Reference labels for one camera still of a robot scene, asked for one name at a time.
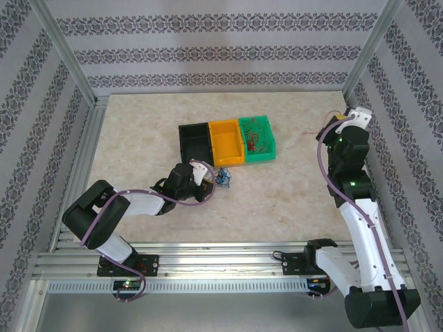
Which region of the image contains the blue cable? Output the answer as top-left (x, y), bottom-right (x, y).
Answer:
top-left (212, 166), bottom-right (233, 190)

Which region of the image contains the yellow plastic bin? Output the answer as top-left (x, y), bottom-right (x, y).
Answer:
top-left (208, 119), bottom-right (246, 168)

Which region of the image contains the black plastic bin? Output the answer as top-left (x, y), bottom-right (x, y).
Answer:
top-left (178, 122), bottom-right (215, 166)

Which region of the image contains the dark red thin cable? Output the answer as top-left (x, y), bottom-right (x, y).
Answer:
top-left (241, 118), bottom-right (272, 155)

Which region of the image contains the green plastic bin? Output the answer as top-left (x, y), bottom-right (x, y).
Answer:
top-left (237, 114), bottom-right (278, 164)

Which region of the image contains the left controller board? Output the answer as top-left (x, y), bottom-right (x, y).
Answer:
top-left (113, 279), bottom-right (143, 291)

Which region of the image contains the grey metal panel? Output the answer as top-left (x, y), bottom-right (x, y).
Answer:
top-left (36, 292), bottom-right (350, 332)

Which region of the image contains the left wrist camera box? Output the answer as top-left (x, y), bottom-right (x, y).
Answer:
top-left (191, 161), bottom-right (210, 187)

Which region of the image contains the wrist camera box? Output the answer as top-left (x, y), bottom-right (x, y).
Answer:
top-left (334, 107), bottom-right (372, 134)
top-left (191, 161), bottom-right (210, 187)

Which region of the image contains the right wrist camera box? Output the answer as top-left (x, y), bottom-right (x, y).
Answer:
top-left (334, 107), bottom-right (372, 134)

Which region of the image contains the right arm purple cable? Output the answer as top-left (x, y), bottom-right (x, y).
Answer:
top-left (309, 116), bottom-right (412, 332)

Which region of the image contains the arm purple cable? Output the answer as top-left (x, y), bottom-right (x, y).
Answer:
top-left (309, 116), bottom-right (412, 332)
top-left (80, 159), bottom-right (218, 304)

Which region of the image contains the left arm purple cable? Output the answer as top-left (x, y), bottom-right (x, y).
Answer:
top-left (80, 159), bottom-right (218, 304)

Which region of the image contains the aluminium base rail beam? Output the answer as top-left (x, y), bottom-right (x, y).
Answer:
top-left (33, 241), bottom-right (411, 282)

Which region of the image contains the right aluminium corner post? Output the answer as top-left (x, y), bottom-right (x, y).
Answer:
top-left (341, 0), bottom-right (404, 101)

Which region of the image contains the aluminium corner post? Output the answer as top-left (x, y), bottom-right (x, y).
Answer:
top-left (341, 0), bottom-right (404, 101)
top-left (27, 0), bottom-right (101, 107)

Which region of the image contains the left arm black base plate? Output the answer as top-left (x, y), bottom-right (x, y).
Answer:
top-left (96, 255), bottom-right (160, 278)

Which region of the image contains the aluminium side rail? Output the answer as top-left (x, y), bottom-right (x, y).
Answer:
top-left (50, 96), bottom-right (110, 252)

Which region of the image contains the perforated metal cable duct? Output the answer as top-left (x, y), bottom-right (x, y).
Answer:
top-left (46, 279), bottom-right (309, 294)

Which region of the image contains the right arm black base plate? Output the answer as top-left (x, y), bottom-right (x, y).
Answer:
top-left (282, 252), bottom-right (333, 277)

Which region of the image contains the left aluminium corner post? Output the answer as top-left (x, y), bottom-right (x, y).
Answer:
top-left (27, 0), bottom-right (101, 107)

